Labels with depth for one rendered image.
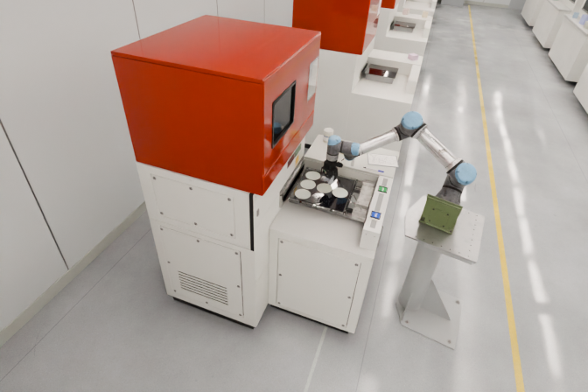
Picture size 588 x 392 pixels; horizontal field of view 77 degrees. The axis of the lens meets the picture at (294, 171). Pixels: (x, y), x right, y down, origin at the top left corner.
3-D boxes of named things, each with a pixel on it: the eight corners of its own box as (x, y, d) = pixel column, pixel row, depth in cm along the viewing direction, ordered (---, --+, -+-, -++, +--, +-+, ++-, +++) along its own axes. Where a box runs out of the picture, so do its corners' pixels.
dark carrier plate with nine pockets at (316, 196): (290, 198, 232) (290, 197, 232) (306, 169, 259) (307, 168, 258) (343, 212, 223) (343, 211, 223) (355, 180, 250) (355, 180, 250)
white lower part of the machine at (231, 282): (167, 301, 269) (147, 218, 222) (223, 227, 333) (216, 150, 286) (256, 335, 251) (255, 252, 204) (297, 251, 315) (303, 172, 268)
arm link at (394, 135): (409, 121, 241) (340, 150, 243) (413, 115, 231) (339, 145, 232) (417, 136, 238) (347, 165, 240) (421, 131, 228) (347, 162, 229)
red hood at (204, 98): (136, 161, 199) (108, 51, 164) (213, 103, 261) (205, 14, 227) (263, 197, 180) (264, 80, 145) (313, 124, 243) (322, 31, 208)
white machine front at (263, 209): (250, 250, 205) (248, 193, 182) (299, 171, 268) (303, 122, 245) (255, 252, 204) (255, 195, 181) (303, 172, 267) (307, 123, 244)
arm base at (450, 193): (454, 210, 228) (459, 196, 230) (463, 207, 214) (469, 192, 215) (430, 200, 231) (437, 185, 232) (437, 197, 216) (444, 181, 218)
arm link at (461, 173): (474, 178, 218) (409, 114, 231) (484, 173, 203) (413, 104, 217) (458, 192, 217) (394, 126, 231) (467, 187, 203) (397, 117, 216)
